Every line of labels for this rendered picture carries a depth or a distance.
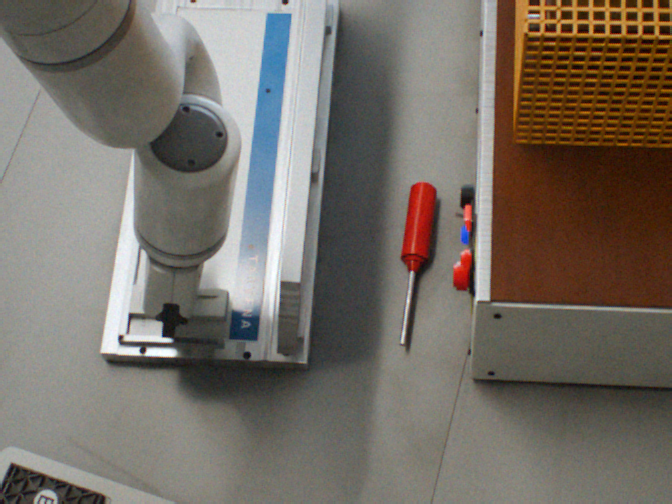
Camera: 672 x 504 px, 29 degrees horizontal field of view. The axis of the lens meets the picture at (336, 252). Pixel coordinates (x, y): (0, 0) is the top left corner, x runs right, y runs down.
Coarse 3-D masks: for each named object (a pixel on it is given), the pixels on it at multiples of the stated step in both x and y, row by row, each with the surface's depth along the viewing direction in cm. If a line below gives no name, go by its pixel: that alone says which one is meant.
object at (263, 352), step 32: (160, 0) 150; (224, 0) 149; (256, 0) 149; (288, 0) 148; (288, 64) 145; (288, 96) 143; (320, 96) 143; (288, 128) 141; (320, 128) 141; (288, 160) 139; (320, 160) 139; (128, 192) 139; (320, 192) 138; (128, 224) 137; (320, 224) 137; (128, 256) 136; (128, 352) 131; (160, 352) 131; (192, 352) 131; (224, 352) 130; (256, 352) 130
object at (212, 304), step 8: (136, 288) 133; (200, 288) 132; (208, 288) 132; (136, 296) 132; (200, 296) 132; (208, 296) 132; (216, 296) 132; (224, 296) 132; (136, 304) 132; (200, 304) 132; (208, 304) 132; (216, 304) 131; (224, 304) 131; (136, 312) 131; (200, 312) 131; (208, 312) 131; (216, 312) 131; (224, 312) 131; (200, 320) 132; (208, 320) 132; (216, 320) 132; (224, 320) 131
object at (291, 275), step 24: (312, 0) 125; (312, 24) 124; (312, 48) 122; (312, 72) 121; (312, 96) 120; (312, 120) 119; (312, 144) 118; (288, 192) 116; (288, 216) 115; (288, 240) 114; (288, 264) 113; (288, 288) 113; (288, 312) 118; (288, 336) 123
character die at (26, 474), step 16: (16, 464) 127; (16, 480) 126; (32, 480) 127; (48, 480) 126; (64, 480) 126; (0, 496) 125; (16, 496) 126; (32, 496) 125; (48, 496) 125; (64, 496) 125; (80, 496) 125; (96, 496) 125
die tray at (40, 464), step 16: (16, 448) 129; (0, 464) 128; (32, 464) 128; (48, 464) 128; (64, 464) 128; (0, 480) 127; (80, 480) 127; (96, 480) 127; (112, 496) 126; (128, 496) 126; (144, 496) 126
